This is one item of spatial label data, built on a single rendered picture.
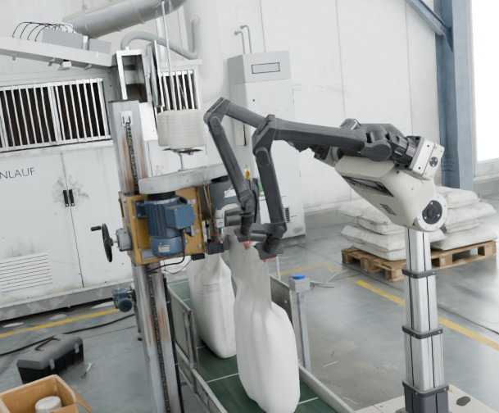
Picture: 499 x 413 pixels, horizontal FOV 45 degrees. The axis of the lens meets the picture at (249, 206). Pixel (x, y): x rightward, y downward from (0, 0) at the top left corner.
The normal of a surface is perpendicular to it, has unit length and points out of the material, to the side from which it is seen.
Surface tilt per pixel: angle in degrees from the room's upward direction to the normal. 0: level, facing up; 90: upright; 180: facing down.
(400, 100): 90
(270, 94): 90
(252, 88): 90
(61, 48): 90
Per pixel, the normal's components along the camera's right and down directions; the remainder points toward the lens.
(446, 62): -0.93, 0.16
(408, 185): 0.36, 0.13
